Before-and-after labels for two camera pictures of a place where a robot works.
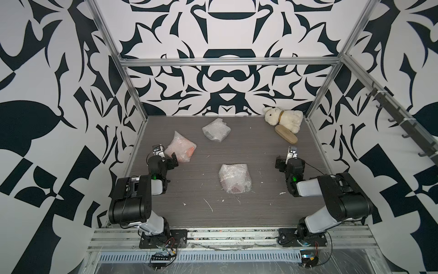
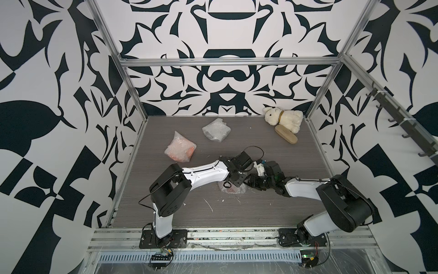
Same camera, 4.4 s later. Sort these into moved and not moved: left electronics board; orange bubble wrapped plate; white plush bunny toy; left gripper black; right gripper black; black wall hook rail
Moved: right gripper black; left gripper black
Not moved: white plush bunny toy; left electronics board; orange bubble wrapped plate; black wall hook rail
